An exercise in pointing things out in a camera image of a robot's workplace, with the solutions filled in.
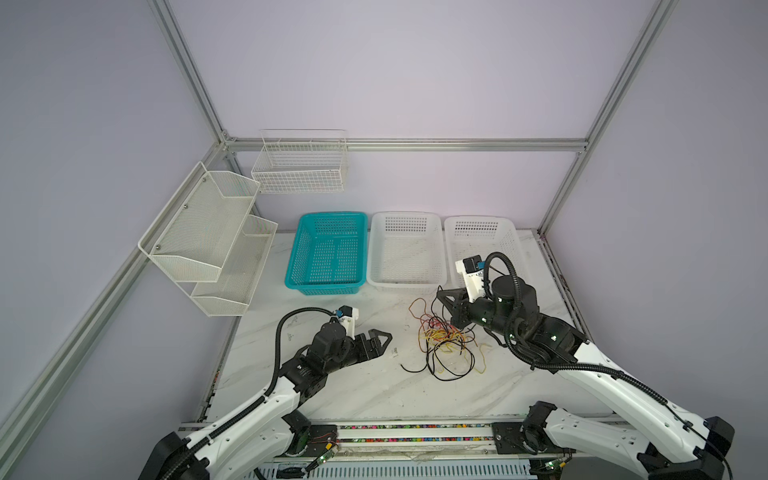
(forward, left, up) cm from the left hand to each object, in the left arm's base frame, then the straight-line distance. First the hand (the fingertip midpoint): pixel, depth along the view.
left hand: (381, 342), depth 78 cm
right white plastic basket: (+48, -37, -7) cm, 61 cm away
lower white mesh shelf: (+34, +55, -15) cm, 67 cm away
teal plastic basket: (+42, +22, -12) cm, 49 cm away
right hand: (+4, -13, +18) cm, 22 cm away
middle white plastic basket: (+42, -8, -11) cm, 44 cm away
